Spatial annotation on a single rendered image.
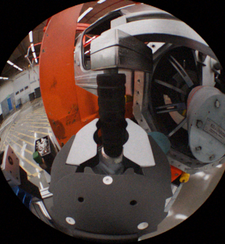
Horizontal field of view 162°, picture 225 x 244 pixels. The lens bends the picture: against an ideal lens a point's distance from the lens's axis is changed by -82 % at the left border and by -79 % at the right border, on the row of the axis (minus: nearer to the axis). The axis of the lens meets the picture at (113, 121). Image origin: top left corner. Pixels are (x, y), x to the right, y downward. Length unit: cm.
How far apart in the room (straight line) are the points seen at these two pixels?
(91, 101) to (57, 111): 20
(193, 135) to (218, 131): 5
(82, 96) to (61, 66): 19
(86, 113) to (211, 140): 50
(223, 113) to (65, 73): 46
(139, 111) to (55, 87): 35
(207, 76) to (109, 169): 63
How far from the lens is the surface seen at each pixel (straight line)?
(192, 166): 44
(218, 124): 16
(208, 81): 30
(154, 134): 27
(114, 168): 55
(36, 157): 42
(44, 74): 38
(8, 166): 37
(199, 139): 16
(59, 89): 38
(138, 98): 33
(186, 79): 39
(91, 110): 49
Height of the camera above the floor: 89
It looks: 31 degrees down
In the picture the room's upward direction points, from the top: 1 degrees counter-clockwise
